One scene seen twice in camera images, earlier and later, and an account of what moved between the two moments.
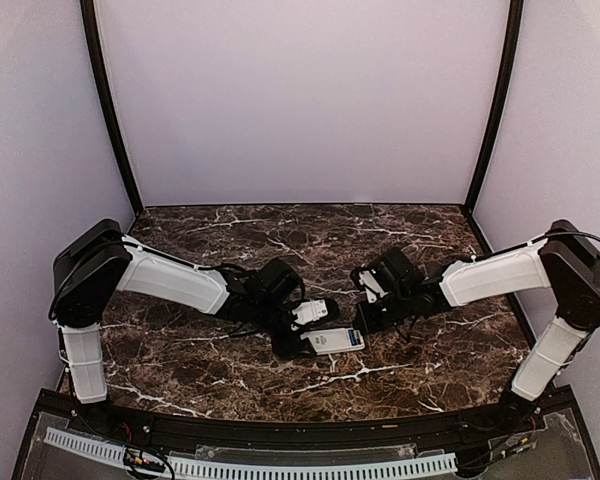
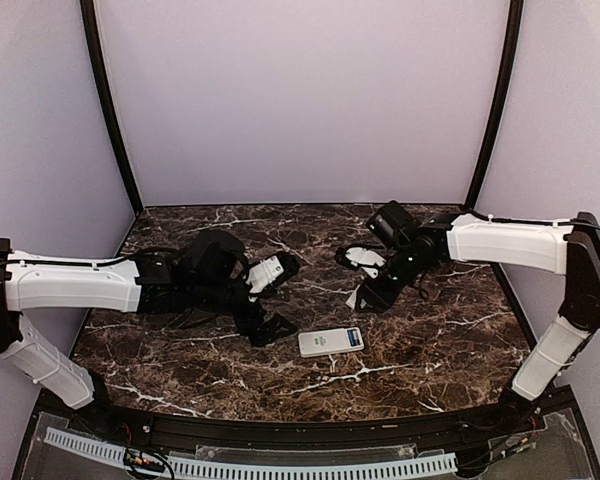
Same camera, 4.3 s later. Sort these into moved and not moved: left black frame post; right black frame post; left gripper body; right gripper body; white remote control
Moved: left gripper body; right gripper body
Not moved: right black frame post; left black frame post; white remote control
